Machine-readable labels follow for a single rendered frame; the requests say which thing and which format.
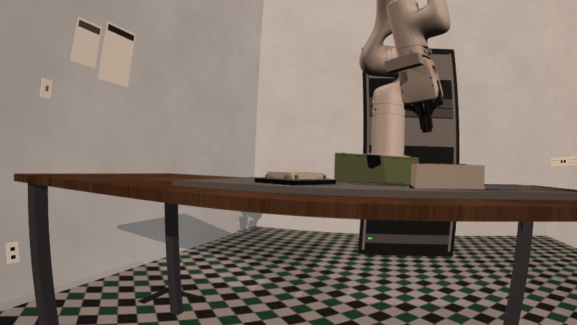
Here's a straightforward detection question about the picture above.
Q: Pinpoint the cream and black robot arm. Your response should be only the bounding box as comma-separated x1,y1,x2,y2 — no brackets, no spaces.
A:
360,0,450,157

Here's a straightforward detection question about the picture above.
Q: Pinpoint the beige operator panel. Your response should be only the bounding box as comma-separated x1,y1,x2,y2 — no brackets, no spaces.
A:
406,163,486,190

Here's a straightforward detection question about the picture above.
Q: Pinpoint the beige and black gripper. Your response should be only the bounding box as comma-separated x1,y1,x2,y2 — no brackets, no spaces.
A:
399,58,443,133

